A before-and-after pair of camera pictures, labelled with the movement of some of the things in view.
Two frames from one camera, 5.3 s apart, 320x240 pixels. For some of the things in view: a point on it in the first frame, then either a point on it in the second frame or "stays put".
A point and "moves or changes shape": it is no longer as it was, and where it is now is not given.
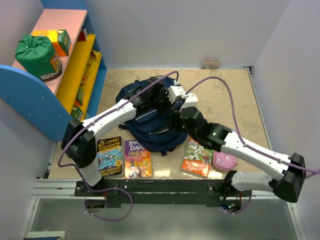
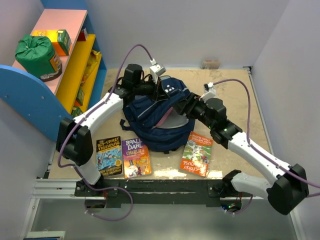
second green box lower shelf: [77, 113] stays put
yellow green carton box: [60, 40] stays put
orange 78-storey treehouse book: [197, 159] stays put
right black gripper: [174, 120] to [188, 105]
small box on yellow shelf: [83, 35] stays put
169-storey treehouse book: [109, 156] stays put
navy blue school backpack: [159, 131] moves or changes shape
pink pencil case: [223, 161] to [164, 117]
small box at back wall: [210, 64] stays put
